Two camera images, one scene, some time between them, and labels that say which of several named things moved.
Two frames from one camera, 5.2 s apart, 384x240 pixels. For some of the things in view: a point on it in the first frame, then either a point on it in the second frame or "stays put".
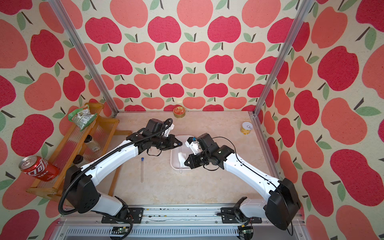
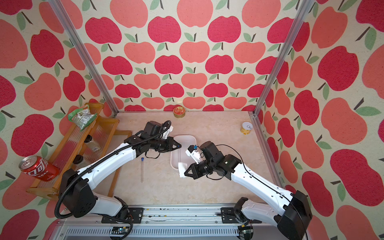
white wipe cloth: (182, 158) to (182, 167)
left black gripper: (172, 143) stays put
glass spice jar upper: (89, 141) stays put
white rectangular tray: (175, 163) stays put
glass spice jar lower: (79, 161) stays put
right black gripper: (193, 163) to (195, 172)
